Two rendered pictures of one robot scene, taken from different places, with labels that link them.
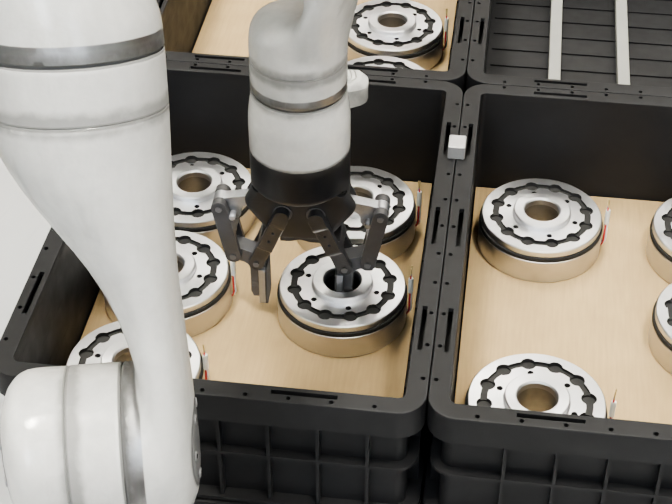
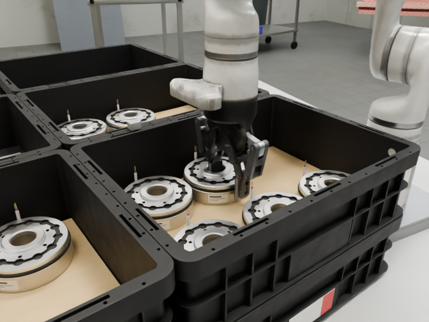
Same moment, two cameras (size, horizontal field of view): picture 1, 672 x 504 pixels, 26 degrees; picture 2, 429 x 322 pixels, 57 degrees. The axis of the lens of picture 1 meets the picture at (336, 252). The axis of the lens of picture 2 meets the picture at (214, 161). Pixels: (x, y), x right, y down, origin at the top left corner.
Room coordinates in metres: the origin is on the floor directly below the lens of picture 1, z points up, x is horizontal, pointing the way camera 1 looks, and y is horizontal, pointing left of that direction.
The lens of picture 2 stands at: (1.26, 0.39, 1.17)
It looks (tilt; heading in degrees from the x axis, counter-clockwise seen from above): 28 degrees down; 226
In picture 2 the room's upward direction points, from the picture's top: straight up
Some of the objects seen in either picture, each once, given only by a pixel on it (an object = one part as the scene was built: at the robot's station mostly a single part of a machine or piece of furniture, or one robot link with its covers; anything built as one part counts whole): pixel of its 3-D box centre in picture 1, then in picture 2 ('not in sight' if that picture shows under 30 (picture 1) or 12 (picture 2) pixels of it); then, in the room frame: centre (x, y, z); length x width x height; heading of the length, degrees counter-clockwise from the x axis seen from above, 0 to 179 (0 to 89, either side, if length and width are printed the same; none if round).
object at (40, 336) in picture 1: (256, 271); (244, 185); (0.88, 0.06, 0.87); 0.40 x 0.30 x 0.11; 172
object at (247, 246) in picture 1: (247, 265); (248, 183); (0.88, 0.07, 0.87); 0.03 x 0.01 x 0.05; 84
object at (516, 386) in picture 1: (536, 399); not in sight; (0.74, -0.15, 0.86); 0.05 x 0.05 x 0.01
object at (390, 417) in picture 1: (254, 222); (246, 154); (0.88, 0.06, 0.92); 0.40 x 0.30 x 0.02; 172
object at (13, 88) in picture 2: not in sight; (86, 66); (0.80, -0.53, 0.92); 0.40 x 0.30 x 0.02; 172
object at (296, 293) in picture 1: (342, 286); (216, 172); (0.87, -0.01, 0.86); 0.10 x 0.10 x 0.01
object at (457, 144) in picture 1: (456, 147); (134, 124); (0.95, -0.10, 0.94); 0.02 x 0.01 x 0.01; 172
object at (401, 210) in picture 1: (355, 203); (157, 194); (0.98, -0.02, 0.86); 0.10 x 0.10 x 0.01
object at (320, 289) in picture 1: (342, 282); (216, 168); (0.87, -0.01, 0.86); 0.05 x 0.05 x 0.01
